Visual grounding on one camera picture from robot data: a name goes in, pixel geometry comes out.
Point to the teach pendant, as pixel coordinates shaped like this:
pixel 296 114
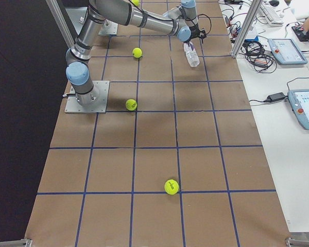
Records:
pixel 286 52
pixel 299 101

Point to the tennis ball near front edge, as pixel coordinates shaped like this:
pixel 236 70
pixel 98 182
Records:
pixel 171 187

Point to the white blue box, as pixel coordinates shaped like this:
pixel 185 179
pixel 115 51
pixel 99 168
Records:
pixel 252 34

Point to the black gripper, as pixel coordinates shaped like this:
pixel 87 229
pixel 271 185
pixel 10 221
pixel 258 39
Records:
pixel 192 33

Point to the near teach pendant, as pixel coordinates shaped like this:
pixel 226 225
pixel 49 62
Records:
pixel 299 101

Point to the white keyboard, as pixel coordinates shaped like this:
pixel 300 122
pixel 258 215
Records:
pixel 272 18

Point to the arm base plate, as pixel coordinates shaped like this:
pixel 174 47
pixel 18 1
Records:
pixel 108 29
pixel 93 102

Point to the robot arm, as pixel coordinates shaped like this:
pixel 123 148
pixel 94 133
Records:
pixel 181 22

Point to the far teach pendant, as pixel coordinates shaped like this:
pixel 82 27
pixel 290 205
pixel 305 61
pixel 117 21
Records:
pixel 286 52

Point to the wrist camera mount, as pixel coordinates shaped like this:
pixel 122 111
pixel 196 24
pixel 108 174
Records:
pixel 201 34

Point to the aluminium frame post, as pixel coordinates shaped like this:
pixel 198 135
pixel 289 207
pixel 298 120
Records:
pixel 254 8

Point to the clear tennis ball can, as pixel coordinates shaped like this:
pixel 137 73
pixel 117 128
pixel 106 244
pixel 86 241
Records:
pixel 191 54

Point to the aluminium corner rail right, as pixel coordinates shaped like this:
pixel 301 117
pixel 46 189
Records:
pixel 294 242

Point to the black computer mouse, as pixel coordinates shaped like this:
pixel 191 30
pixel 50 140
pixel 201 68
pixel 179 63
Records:
pixel 274 3

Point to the aluminium corner rail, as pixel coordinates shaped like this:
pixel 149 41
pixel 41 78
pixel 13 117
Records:
pixel 17 243
pixel 294 242

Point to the centre tennis ball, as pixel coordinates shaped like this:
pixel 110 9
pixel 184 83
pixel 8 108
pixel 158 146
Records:
pixel 137 52

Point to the brown paper table cover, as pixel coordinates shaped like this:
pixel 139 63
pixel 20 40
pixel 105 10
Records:
pixel 103 180

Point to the black controller box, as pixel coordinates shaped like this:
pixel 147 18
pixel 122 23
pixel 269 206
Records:
pixel 300 33

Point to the aluminium corner rail left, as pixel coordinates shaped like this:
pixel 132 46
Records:
pixel 17 243

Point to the tennis ball by base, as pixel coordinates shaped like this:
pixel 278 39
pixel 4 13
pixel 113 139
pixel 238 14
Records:
pixel 136 2
pixel 131 104

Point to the black power adapter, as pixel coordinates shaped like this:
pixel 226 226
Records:
pixel 275 97

